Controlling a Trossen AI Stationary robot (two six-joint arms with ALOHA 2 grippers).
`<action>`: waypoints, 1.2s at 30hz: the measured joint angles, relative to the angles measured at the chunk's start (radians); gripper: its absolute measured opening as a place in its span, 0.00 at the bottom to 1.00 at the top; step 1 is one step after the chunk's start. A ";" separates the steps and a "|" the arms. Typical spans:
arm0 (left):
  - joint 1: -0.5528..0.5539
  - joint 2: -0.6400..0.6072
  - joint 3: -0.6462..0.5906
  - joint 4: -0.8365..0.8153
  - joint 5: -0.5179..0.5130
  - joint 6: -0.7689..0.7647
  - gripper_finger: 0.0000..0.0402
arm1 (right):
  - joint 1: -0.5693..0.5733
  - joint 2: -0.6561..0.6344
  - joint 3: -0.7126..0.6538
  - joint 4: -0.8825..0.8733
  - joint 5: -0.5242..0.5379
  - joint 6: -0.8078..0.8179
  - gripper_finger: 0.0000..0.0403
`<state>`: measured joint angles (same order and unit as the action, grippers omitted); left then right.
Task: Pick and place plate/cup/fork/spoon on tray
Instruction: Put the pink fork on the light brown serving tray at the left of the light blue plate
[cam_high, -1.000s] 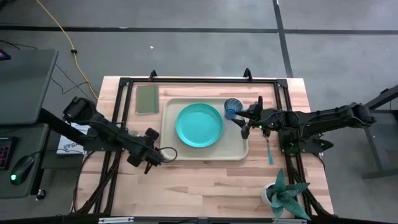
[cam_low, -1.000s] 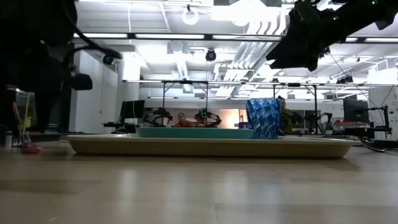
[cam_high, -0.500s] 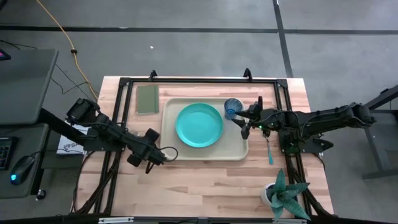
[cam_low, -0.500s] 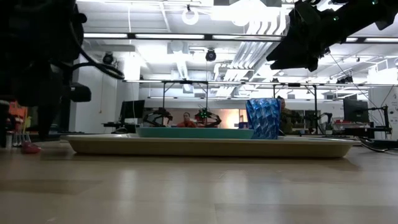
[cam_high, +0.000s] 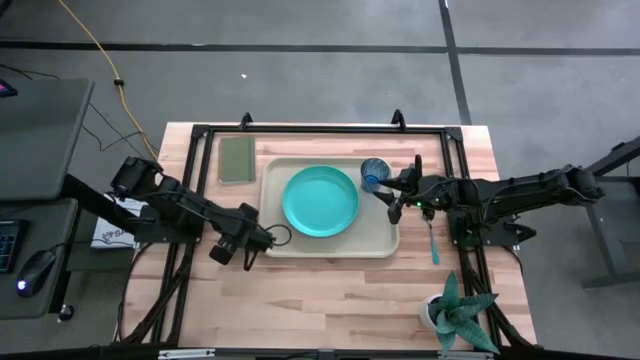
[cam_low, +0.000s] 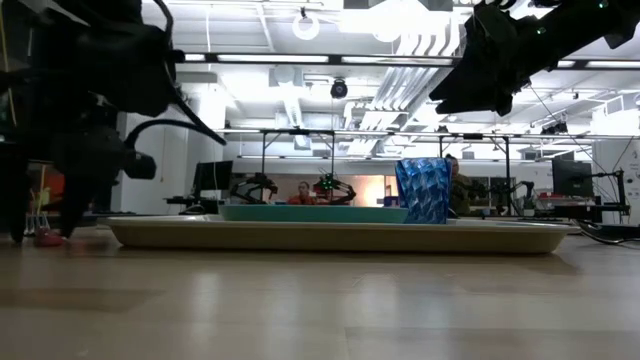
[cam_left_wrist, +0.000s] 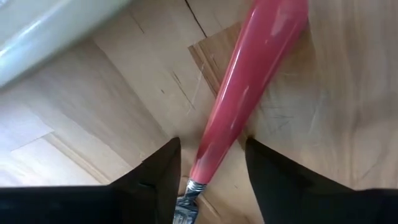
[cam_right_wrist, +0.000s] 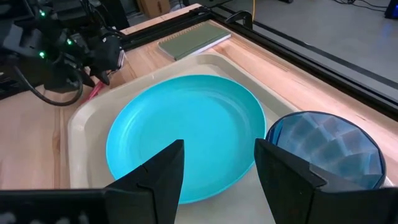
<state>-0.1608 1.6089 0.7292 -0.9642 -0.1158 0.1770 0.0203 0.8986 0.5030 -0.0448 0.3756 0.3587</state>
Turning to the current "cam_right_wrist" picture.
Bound beige plastic tray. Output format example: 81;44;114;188
67;52;394;224

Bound black frame clamp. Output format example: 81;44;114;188
224;10;254;30

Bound blue faceted plastic cup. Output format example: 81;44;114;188
265;111;387;190

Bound black box with blue glow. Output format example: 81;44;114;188
384;0;398;20

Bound pink-handled fork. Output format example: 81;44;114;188
81;79;106;103

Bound black aluminium table frame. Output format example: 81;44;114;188
119;4;398;122

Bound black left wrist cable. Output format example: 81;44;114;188
12;65;85;107

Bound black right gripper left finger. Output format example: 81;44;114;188
104;139;185;224

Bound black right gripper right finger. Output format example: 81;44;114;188
254;138;398;224

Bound brown cardboard box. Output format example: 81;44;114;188
136;0;171;19

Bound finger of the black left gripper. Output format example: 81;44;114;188
96;68;112;86
81;70;96;88

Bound teal round plate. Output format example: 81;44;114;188
105;74;267;205

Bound green spiral notebook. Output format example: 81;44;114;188
157;21;233;62

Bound black floor cables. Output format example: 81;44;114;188
331;0;388;12

